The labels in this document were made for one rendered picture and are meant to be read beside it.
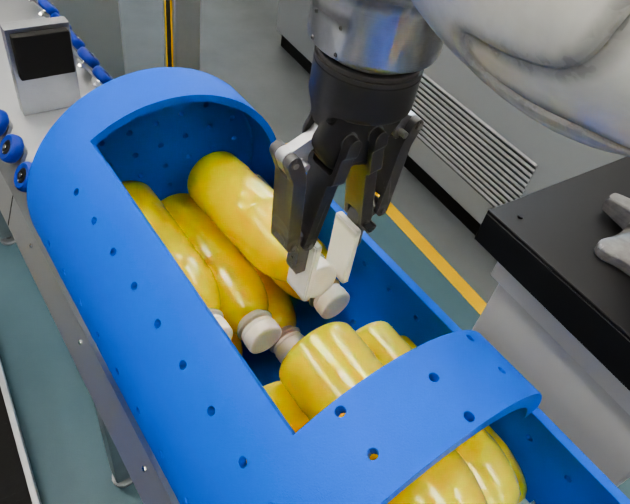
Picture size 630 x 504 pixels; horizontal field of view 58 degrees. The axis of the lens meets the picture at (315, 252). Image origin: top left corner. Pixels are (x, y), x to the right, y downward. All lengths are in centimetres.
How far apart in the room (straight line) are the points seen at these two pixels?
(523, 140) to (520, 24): 199
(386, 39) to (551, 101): 18
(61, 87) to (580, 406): 97
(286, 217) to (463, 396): 18
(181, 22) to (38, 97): 36
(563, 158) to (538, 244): 128
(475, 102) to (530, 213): 146
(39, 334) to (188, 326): 154
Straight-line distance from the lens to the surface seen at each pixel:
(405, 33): 36
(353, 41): 36
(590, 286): 79
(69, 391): 183
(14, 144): 99
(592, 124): 19
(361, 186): 47
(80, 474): 171
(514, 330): 91
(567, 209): 90
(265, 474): 39
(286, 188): 42
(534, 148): 214
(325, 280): 55
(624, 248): 84
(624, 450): 89
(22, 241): 100
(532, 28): 18
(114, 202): 52
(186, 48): 136
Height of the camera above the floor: 155
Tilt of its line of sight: 45 degrees down
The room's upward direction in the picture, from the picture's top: 12 degrees clockwise
